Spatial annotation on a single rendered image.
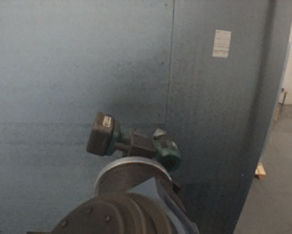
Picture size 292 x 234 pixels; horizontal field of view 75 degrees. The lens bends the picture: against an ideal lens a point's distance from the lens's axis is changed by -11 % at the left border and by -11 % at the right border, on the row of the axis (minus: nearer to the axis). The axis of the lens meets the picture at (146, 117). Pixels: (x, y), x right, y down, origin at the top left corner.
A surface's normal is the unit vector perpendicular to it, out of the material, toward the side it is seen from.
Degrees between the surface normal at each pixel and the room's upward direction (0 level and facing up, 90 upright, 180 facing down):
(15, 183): 90
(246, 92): 90
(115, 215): 35
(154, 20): 90
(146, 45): 90
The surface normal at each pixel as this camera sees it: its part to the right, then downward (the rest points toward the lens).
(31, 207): 0.09, 0.38
